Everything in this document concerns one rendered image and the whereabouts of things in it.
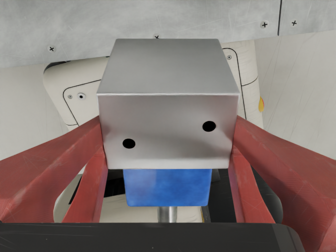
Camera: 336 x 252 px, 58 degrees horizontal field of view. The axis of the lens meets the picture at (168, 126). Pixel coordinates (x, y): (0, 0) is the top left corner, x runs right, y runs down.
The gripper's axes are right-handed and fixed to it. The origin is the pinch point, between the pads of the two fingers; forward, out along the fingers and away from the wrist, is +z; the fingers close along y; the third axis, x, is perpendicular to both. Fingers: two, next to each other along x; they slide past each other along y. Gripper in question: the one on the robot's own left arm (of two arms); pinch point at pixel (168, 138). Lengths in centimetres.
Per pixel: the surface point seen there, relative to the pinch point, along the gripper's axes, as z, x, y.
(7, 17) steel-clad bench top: 14.9, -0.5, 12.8
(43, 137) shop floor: 94, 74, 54
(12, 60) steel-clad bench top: 14.9, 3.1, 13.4
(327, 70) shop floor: 95, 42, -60
